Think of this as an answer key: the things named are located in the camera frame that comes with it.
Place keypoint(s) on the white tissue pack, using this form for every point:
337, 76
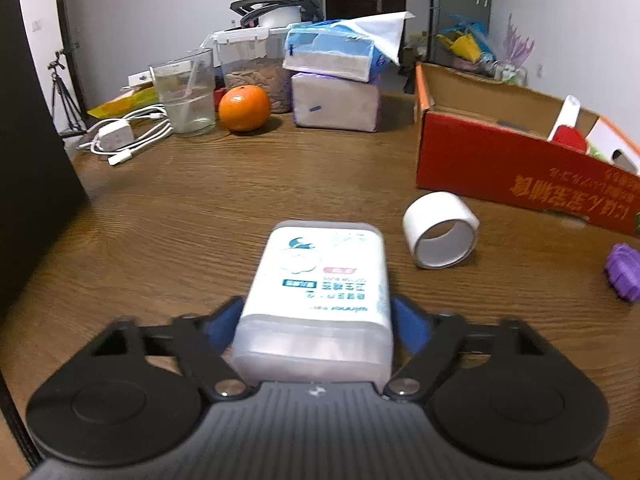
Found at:
335, 105

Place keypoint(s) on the purple wall decoration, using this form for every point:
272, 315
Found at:
517, 42

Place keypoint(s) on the clear plastic food container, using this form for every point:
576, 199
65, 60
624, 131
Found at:
250, 75

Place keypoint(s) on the purple bottle cap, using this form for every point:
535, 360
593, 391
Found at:
625, 272

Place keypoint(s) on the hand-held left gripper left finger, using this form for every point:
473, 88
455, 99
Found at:
222, 322

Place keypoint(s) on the white tape roll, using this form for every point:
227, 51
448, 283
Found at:
435, 210

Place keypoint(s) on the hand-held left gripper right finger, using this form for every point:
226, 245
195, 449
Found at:
411, 322

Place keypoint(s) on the clear glass cup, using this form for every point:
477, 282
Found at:
187, 105

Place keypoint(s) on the blue tissue pack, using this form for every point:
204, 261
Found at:
330, 55

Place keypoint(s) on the white cotton swab box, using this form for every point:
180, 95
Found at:
320, 300

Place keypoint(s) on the blue and yellow bags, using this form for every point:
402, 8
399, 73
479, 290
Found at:
465, 42

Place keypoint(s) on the orange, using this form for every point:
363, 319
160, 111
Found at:
245, 108

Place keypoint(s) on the yellow packet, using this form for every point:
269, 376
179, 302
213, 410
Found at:
125, 105

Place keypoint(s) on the red and white lint brush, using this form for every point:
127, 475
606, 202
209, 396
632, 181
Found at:
567, 130

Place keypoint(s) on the red cardboard box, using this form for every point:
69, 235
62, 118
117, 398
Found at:
490, 160

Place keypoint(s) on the black tripod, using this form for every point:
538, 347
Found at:
62, 95

